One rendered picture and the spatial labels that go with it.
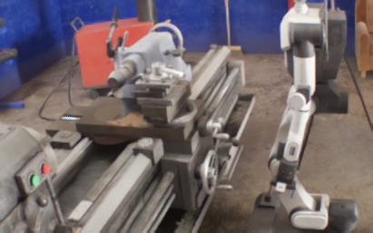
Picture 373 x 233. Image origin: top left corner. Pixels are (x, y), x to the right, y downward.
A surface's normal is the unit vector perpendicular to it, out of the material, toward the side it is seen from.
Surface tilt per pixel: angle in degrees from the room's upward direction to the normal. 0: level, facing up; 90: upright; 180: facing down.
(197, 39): 90
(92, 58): 90
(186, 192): 90
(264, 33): 90
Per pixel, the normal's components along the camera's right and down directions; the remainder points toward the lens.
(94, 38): 0.04, 0.42
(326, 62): -0.30, 0.43
